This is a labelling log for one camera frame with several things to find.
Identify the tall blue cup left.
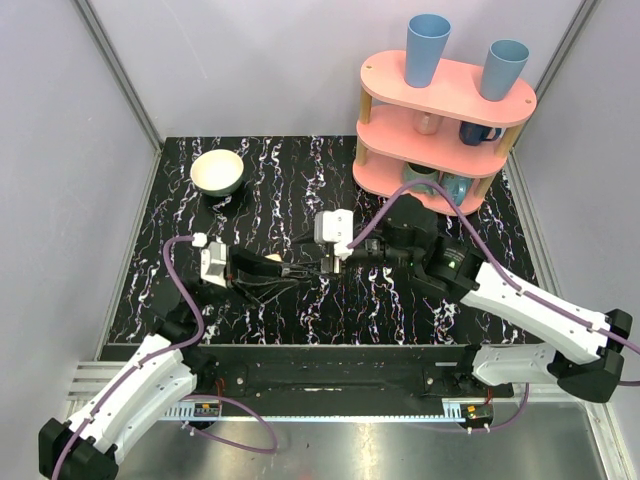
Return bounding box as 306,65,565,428
404,14,451,88

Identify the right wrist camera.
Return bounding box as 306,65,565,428
313,209,354,260

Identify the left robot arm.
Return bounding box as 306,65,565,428
38,234,266,479

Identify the green glazed mug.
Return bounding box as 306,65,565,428
402,162,440,196

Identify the tall blue cup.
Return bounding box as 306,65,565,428
479,39,530,101
404,14,451,88

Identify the pink three-tier shelf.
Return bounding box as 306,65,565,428
352,50,537,215

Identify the dark blue mug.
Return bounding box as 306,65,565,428
459,122,502,146

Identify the light blue mug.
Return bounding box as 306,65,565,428
440,173,473,206

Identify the aluminium rail frame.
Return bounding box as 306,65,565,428
64,319,621,436

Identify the tall blue cup right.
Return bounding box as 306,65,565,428
479,39,530,101

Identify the pink mug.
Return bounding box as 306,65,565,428
412,111,443,135

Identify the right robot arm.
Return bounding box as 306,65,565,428
311,194,633,403

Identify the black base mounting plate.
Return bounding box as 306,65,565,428
197,345,513,400

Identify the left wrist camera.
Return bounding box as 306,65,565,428
192,232,228,288

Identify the white ceramic bowl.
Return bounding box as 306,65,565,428
190,149,245,197

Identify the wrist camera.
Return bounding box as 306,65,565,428
192,232,228,288
313,209,354,260

